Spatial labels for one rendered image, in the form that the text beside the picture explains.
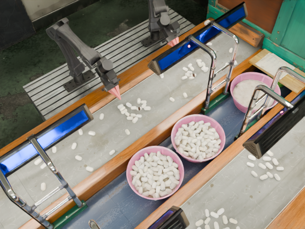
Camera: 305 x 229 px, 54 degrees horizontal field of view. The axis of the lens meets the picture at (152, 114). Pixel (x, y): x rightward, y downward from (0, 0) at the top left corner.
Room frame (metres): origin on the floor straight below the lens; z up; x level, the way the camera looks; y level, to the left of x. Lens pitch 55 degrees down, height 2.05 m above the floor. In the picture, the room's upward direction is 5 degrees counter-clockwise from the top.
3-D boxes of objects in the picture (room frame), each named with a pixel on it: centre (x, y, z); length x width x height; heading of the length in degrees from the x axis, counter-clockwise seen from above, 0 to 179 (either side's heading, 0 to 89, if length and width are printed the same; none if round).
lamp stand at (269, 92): (0.75, -0.55, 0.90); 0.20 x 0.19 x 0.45; 127
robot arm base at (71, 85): (1.27, 0.43, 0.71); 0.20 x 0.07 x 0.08; 125
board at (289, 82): (1.14, -0.74, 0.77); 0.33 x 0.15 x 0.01; 37
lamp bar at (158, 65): (1.14, -0.27, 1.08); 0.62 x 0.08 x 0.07; 127
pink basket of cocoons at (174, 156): (0.59, 0.01, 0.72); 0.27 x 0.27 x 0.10
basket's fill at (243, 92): (1.01, -0.57, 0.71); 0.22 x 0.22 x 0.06
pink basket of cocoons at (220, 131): (0.75, -0.22, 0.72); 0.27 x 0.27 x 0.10
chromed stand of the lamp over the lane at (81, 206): (0.49, 0.47, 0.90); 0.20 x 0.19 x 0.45; 127
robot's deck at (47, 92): (1.24, 0.05, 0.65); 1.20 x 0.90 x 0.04; 125
